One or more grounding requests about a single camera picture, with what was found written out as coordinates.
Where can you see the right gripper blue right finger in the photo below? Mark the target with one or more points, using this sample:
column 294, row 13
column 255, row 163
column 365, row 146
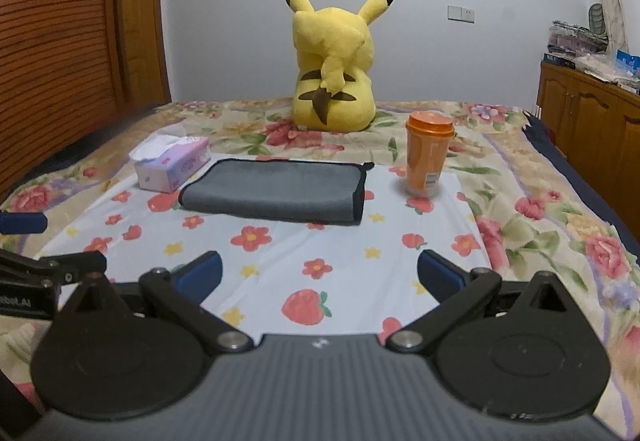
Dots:
column 462, row 297

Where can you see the blue and white package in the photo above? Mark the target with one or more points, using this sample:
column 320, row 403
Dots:
column 627, row 67

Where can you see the brown wooden sideboard cabinet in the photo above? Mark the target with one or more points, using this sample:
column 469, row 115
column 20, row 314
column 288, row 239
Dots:
column 595, row 125

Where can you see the floral bed sheet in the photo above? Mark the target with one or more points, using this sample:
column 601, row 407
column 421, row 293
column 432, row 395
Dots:
column 529, row 217

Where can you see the brown wooden door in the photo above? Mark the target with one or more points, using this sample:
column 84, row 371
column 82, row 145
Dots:
column 142, row 54

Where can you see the white fruit print cloth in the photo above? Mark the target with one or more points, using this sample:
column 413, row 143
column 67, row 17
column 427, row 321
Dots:
column 290, row 278

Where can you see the yellow Pikachu plush toy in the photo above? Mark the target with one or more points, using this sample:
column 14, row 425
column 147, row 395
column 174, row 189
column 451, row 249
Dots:
column 334, row 51

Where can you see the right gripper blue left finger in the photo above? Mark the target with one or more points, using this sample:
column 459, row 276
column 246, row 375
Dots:
column 176, row 296

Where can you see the white wall switch plate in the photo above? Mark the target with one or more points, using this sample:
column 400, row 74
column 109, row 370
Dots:
column 459, row 14

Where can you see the dark blue mattress edge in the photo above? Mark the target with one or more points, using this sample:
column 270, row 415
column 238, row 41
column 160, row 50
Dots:
column 538, row 135

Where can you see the brown wooden louvered wardrobe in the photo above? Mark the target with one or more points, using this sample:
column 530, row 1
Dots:
column 60, row 79

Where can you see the orange plastic cup with lid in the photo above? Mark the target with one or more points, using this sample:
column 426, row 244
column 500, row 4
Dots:
column 428, row 138

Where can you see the purple and grey microfiber towel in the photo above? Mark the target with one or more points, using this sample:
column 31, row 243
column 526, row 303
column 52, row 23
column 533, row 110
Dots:
column 281, row 190

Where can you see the pink tissue box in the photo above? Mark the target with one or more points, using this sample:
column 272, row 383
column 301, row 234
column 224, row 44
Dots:
column 163, row 162

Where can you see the stack of clutter on cabinet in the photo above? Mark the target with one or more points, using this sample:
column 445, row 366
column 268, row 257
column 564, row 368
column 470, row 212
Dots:
column 567, row 43

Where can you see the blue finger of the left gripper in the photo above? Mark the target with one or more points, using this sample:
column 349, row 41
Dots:
column 22, row 222

